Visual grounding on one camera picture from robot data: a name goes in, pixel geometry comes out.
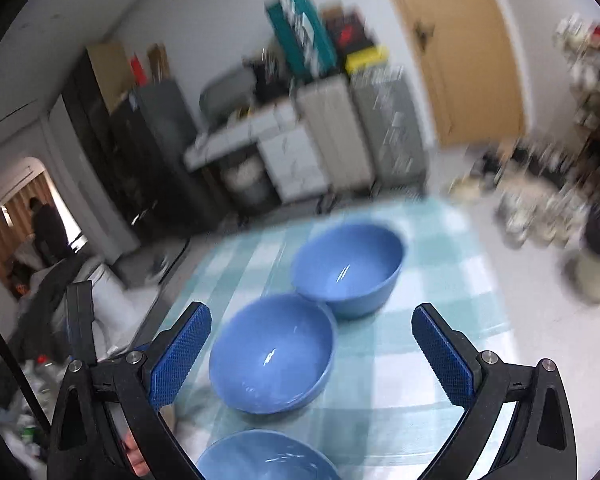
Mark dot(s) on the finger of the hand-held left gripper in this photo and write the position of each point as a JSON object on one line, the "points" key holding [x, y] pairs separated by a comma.
{"points": [[80, 320]]}

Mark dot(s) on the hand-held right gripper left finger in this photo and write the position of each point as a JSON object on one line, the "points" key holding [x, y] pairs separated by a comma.
{"points": [[180, 355]]}

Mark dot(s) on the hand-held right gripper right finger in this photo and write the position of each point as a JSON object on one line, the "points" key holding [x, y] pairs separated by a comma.
{"points": [[442, 355]]}

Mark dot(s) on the blue bowl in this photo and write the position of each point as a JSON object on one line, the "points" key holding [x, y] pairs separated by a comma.
{"points": [[347, 270], [267, 460], [272, 360]]}

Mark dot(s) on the person's left hand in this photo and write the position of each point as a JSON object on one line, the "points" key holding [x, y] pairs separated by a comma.
{"points": [[135, 460]]}

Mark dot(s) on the dark cloth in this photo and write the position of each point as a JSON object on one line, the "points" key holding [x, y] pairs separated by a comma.
{"points": [[45, 300]]}

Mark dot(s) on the teal checked tablecloth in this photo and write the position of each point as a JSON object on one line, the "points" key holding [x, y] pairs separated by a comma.
{"points": [[430, 270]]}

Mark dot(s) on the black cabinet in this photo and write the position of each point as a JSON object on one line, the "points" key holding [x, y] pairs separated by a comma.
{"points": [[95, 160]]}

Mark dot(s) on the pile of loose shoes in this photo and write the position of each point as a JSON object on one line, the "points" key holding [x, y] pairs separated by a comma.
{"points": [[525, 210]]}

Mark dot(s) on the cream trash bin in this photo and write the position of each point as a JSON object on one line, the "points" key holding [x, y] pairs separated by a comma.
{"points": [[595, 270]]}

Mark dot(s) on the woven laundry basket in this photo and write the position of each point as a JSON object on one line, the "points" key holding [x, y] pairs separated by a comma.
{"points": [[247, 180]]}

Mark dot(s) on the dark grey refrigerator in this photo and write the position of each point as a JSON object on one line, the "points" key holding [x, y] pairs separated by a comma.
{"points": [[165, 150]]}

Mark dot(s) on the white vanity desk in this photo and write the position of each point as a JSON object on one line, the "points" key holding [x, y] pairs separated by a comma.
{"points": [[290, 160]]}

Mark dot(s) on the silver suitcase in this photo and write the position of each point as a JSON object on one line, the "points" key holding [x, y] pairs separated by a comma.
{"points": [[390, 130]]}

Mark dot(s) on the beige suitcase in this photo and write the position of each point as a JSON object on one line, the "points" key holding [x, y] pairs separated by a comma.
{"points": [[335, 135]]}

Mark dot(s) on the tall cardboard sheet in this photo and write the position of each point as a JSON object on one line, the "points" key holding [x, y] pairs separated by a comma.
{"points": [[110, 70]]}

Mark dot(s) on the oval mirror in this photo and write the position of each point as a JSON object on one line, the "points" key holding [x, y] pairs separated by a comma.
{"points": [[227, 92]]}

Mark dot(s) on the metal shoe rack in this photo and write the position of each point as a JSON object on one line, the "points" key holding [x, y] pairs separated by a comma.
{"points": [[595, 130]]}

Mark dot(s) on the brown cardboard box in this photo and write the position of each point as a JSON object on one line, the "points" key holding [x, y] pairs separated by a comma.
{"points": [[160, 60]]}

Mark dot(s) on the black bag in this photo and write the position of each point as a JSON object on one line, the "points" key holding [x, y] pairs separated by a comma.
{"points": [[270, 80]]}

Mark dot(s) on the wooden door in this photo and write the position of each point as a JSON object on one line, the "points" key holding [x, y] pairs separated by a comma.
{"points": [[470, 60]]}

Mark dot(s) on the yellow shoe box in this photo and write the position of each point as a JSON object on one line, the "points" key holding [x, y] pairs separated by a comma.
{"points": [[365, 57]]}

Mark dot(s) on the black red shoe box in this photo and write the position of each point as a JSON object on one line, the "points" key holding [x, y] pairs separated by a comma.
{"points": [[347, 32]]}

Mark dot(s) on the teal suitcase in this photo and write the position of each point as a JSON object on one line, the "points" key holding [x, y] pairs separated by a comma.
{"points": [[300, 35]]}

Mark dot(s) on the row of shoes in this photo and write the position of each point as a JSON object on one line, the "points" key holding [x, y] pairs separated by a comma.
{"points": [[585, 35]]}

